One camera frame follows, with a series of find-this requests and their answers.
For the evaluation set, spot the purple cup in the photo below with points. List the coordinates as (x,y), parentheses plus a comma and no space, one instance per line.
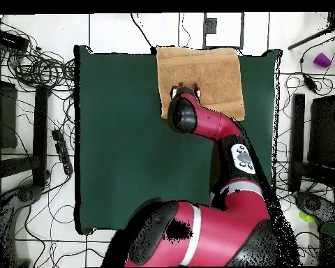
(322,60)

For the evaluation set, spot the thin black rod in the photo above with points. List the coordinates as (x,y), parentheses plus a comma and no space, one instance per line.
(310,38)

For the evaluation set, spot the black network switch box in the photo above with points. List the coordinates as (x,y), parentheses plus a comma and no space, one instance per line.
(9,40)

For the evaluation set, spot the dark grey curved stand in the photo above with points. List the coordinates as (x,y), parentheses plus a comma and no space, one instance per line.
(315,206)
(25,194)

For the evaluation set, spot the orange terry towel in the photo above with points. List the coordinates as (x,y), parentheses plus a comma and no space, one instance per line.
(206,69)

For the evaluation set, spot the yellow-green ball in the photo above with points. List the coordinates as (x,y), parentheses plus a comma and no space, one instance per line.
(305,217)

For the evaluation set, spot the black inline power adapter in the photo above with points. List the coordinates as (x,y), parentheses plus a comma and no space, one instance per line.
(310,83)

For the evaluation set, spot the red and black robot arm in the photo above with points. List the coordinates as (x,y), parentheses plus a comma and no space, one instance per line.
(220,231)

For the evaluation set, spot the large black box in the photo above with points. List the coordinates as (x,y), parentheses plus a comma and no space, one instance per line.
(5,117)
(323,131)

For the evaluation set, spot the dark green table cloth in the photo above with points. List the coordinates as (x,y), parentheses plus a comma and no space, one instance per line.
(122,139)

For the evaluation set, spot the black upright bar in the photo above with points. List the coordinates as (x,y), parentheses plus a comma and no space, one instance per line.
(40,134)
(297,139)

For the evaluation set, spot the long black power strip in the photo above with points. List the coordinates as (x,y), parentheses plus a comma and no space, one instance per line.
(62,150)

